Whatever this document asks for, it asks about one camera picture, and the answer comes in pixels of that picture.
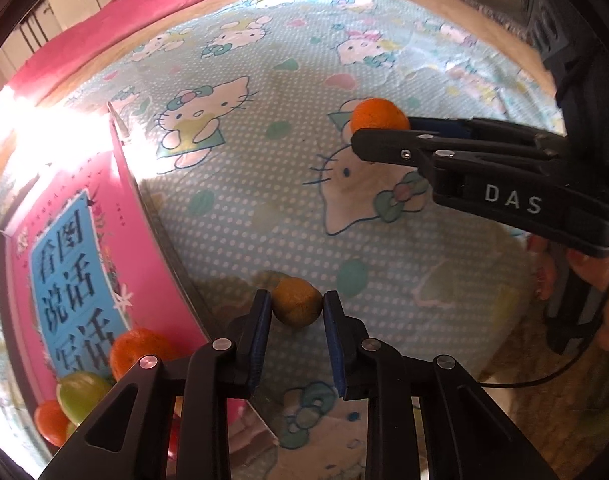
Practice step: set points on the red cherry tomato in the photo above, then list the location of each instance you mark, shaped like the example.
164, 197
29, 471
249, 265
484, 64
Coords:
173, 440

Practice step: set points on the brownish kiwi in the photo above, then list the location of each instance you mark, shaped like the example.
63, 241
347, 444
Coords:
297, 302

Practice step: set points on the cartoon cat printed blanket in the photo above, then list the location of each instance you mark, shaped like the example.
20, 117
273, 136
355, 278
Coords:
284, 185

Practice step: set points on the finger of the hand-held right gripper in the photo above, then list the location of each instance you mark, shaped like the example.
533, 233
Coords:
384, 145
444, 126

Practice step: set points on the white wardrobe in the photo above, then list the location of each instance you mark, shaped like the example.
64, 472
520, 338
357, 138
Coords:
34, 25

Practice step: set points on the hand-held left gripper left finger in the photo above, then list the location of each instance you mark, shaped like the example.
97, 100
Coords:
259, 340

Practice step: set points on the large orange mandarin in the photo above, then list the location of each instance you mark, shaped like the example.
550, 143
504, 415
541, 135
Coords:
134, 350

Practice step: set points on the dark patterned cloth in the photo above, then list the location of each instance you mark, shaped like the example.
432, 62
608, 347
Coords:
499, 15

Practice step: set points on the pink duvet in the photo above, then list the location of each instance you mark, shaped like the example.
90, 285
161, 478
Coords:
84, 35

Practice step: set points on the green mango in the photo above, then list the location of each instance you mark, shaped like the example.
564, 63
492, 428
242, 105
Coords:
82, 392

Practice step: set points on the pink children's book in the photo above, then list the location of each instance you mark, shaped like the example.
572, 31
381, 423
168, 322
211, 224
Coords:
197, 305

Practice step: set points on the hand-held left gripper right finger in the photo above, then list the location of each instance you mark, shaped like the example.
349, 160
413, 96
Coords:
334, 345

